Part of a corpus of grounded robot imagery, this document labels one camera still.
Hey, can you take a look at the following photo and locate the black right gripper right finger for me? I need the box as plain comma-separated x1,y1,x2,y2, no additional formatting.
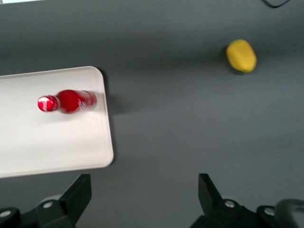
190,173,281,228

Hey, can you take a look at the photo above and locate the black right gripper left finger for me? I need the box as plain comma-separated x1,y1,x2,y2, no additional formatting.
0,173,92,228

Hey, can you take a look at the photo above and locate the red coke bottle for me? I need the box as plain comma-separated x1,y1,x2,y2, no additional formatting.
37,89,98,114

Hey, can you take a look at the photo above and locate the beige plastic tray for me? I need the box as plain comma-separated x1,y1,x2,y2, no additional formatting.
0,66,114,179

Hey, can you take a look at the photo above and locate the yellow lemon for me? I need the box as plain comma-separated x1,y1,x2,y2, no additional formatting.
225,39,258,74

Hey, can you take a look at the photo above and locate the black cable on table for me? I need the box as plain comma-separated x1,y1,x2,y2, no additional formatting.
260,0,291,9

